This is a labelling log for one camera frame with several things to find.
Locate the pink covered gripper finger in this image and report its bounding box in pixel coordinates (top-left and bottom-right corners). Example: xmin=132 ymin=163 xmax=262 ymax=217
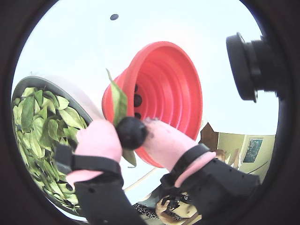
xmin=142 ymin=118 xmax=261 ymax=218
xmin=55 ymin=119 xmax=146 ymax=225

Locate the pointed green leaf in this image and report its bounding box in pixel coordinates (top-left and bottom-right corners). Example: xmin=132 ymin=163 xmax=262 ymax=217
xmin=105 ymin=67 xmax=137 ymax=168

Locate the red collapsible silicone cup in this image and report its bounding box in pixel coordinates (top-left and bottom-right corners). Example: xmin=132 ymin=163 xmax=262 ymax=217
xmin=102 ymin=41 xmax=203 ymax=168

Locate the green leaves pile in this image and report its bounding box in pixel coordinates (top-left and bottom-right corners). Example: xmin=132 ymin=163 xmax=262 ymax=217
xmin=12 ymin=87 xmax=89 ymax=211

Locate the dark grey round bowl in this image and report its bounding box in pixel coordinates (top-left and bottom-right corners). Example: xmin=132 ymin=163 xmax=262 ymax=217
xmin=10 ymin=75 xmax=94 ymax=218

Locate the black handheld device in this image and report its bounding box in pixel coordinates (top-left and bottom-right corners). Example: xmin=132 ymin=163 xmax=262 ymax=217
xmin=161 ymin=194 xmax=188 ymax=211

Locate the black white patterned fabric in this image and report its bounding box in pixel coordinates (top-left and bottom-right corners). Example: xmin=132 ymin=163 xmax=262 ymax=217
xmin=133 ymin=203 xmax=183 ymax=221

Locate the framed green picture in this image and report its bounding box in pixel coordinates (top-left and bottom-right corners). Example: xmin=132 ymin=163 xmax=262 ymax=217
xmin=242 ymin=138 xmax=263 ymax=164

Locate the black camera lens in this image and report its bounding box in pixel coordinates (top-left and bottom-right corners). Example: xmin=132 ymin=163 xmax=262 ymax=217
xmin=225 ymin=32 xmax=281 ymax=103

